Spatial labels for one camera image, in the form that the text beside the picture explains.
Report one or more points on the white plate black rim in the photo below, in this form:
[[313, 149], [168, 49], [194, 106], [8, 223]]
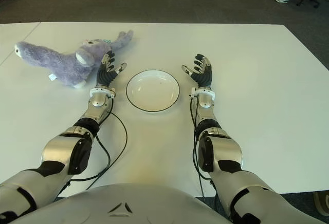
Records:
[[153, 90]]

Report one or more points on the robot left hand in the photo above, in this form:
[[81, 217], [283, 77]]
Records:
[[104, 76]]

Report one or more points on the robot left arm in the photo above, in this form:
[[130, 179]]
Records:
[[59, 147]]

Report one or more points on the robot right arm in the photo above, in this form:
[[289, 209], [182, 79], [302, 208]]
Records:
[[226, 152]]

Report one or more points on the tan object beneath table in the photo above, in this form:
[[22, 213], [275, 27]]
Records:
[[322, 204]]

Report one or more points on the silver robot torso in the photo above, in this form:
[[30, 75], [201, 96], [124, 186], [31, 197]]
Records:
[[123, 203]]

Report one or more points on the white sneaker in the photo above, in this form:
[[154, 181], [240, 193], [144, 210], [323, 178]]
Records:
[[282, 0]]

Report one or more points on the purple plush doll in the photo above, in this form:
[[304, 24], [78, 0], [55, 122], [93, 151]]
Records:
[[64, 64]]

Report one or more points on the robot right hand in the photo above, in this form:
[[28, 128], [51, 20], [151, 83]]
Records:
[[204, 77]]

